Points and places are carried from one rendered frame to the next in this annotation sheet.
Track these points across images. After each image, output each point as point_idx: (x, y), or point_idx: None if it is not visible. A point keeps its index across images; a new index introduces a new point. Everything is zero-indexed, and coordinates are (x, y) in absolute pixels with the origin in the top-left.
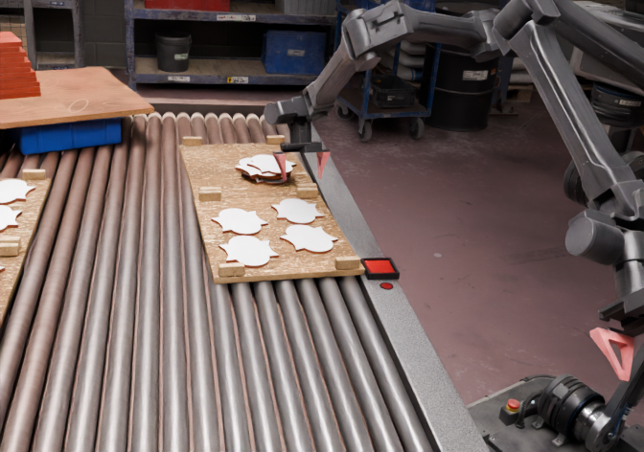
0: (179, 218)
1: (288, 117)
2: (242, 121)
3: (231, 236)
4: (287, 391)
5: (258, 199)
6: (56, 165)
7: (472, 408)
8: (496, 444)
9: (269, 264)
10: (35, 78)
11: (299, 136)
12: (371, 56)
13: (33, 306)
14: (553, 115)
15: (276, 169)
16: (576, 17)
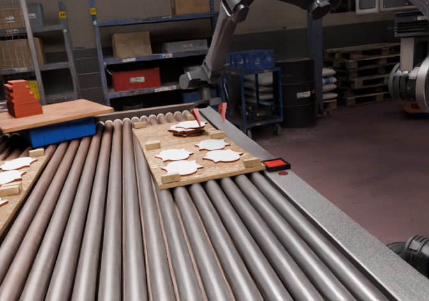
0: (135, 165)
1: (196, 82)
2: (172, 115)
3: (169, 162)
4: (223, 243)
5: (185, 143)
6: (54, 150)
7: None
8: None
9: (197, 173)
10: (38, 102)
11: (205, 95)
12: (242, 6)
13: (27, 222)
14: None
15: (195, 125)
16: None
